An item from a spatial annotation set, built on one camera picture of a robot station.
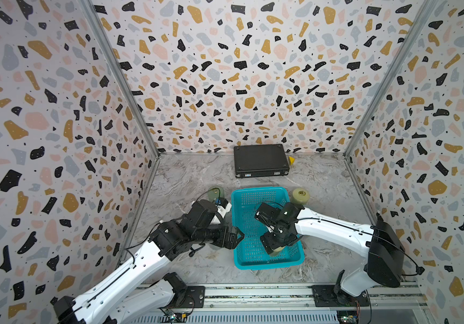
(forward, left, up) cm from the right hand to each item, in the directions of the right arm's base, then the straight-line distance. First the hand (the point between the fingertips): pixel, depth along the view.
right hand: (272, 246), depth 79 cm
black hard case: (+51, +4, -5) cm, 52 cm away
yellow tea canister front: (-3, -1, +3) cm, 5 cm away
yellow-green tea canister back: (+24, -14, 0) cm, 28 cm away
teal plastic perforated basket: (0, +8, -8) cm, 12 cm away
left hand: (-1, +13, +13) cm, 19 cm away
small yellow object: (+52, -15, -6) cm, 55 cm away
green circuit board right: (-21, -26, -9) cm, 35 cm away
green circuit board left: (-23, +34, -7) cm, 42 cm away
